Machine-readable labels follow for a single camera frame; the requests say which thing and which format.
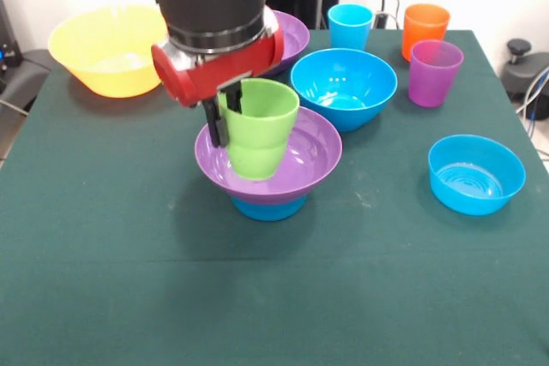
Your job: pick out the black knobbed equipment base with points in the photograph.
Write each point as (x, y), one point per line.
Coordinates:
(523, 74)

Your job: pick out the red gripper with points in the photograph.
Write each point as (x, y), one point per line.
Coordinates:
(231, 66)

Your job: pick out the yellow bowl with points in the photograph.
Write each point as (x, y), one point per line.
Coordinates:
(98, 53)

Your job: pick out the green cup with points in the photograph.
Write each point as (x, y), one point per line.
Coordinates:
(257, 164)
(261, 126)

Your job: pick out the blue cup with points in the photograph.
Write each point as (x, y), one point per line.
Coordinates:
(349, 29)

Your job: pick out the black power strip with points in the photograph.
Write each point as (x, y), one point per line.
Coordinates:
(381, 21)

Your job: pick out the orange cup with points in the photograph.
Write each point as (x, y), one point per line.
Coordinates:
(424, 27)

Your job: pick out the large deep blue bowl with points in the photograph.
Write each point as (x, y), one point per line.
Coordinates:
(343, 83)

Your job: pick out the black electronic device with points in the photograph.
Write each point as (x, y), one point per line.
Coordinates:
(8, 31)

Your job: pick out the dark green tablecloth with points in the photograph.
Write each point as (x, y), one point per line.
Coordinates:
(274, 276)

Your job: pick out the purple cup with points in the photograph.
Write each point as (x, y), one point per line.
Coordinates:
(433, 79)

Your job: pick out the small blue bowl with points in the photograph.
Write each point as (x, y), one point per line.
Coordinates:
(472, 186)
(268, 213)

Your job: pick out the purple bowl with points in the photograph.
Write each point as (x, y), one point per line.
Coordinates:
(296, 36)
(309, 151)

